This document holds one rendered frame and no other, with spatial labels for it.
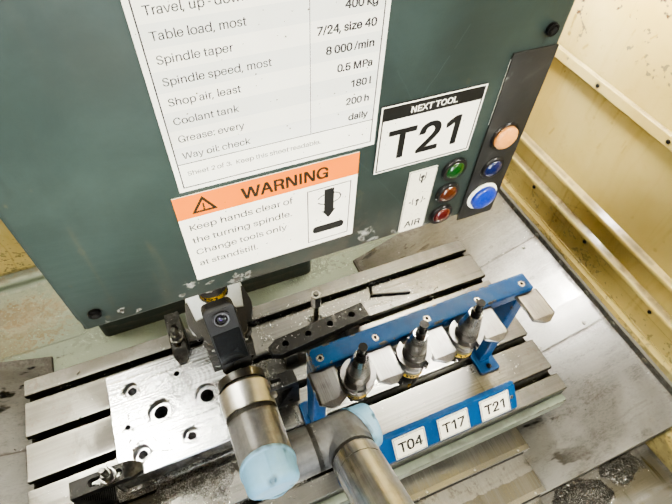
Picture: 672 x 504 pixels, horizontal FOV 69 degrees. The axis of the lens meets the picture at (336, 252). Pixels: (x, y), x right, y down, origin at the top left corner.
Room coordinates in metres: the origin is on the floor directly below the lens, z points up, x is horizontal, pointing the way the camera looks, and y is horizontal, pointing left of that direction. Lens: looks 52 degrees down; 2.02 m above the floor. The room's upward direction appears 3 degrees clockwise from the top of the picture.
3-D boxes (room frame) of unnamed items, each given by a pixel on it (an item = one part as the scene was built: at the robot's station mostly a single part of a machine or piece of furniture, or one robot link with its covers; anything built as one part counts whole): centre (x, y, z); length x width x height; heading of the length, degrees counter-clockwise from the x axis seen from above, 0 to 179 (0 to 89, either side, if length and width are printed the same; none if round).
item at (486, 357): (0.57, -0.38, 1.05); 0.10 x 0.05 x 0.30; 25
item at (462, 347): (0.45, -0.25, 1.21); 0.06 x 0.06 x 0.03
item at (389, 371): (0.38, -0.10, 1.21); 0.07 x 0.05 x 0.01; 25
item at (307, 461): (0.21, 0.07, 1.22); 0.11 x 0.08 x 0.11; 116
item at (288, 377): (0.42, 0.13, 0.97); 0.13 x 0.03 x 0.15; 115
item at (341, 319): (0.59, 0.03, 0.93); 0.26 x 0.05 x 0.06; 120
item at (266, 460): (0.20, 0.09, 1.31); 0.11 x 0.08 x 0.09; 25
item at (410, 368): (0.40, -0.15, 1.21); 0.06 x 0.06 x 0.03
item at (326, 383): (0.33, 0.00, 1.21); 0.07 x 0.05 x 0.01; 25
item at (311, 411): (0.38, 0.02, 1.05); 0.10 x 0.05 x 0.30; 25
